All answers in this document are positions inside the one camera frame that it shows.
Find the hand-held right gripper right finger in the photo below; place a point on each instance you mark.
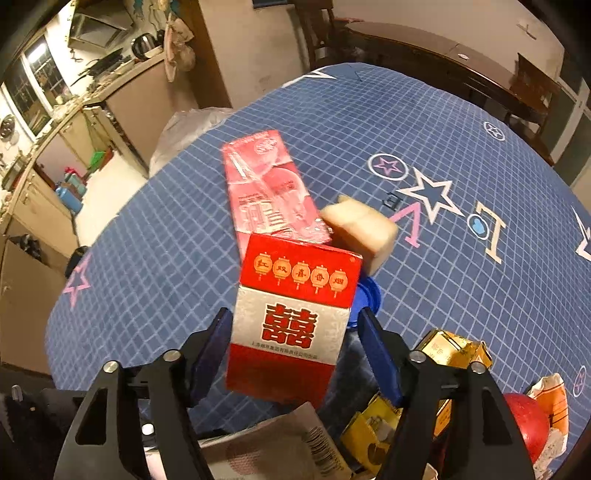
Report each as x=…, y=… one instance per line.
x=381, y=355

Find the kitchen counter cabinet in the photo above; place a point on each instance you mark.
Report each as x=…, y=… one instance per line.
x=129, y=115

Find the dark wooden dining table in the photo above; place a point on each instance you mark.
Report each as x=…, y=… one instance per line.
x=415, y=46

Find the green plastic basket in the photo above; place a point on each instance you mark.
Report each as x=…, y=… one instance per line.
x=99, y=159

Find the orange and white packet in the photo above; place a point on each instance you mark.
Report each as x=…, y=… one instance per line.
x=551, y=397

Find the yellow cardboard box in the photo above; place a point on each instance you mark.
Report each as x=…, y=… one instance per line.
x=364, y=429

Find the pink printed carton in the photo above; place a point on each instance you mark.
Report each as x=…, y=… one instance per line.
x=272, y=184

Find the hanging beige cloth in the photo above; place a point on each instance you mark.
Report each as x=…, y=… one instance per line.
x=178, y=41

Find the steel electric kettle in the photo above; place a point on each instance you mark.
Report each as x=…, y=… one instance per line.
x=144, y=45

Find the blue bottle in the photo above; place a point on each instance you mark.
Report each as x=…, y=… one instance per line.
x=69, y=194

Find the red apple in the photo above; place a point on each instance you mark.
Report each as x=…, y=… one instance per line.
x=531, y=424

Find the round blue lid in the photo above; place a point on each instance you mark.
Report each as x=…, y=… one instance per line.
x=369, y=300

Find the dark wooden dining chair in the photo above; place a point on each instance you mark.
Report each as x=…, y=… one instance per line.
x=535, y=87
x=318, y=27

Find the kitchen range hood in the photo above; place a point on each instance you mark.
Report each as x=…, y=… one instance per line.
x=97, y=27

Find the red and white carton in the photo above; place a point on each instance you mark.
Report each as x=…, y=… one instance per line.
x=291, y=323

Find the clear plastic bag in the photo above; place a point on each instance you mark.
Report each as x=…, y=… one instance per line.
x=194, y=124

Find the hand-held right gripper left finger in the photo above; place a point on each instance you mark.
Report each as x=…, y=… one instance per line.
x=210, y=355

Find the white printed paper packet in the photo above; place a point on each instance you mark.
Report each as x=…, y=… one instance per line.
x=277, y=443

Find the beige foam block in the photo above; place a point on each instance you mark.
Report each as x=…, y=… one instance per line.
x=360, y=230

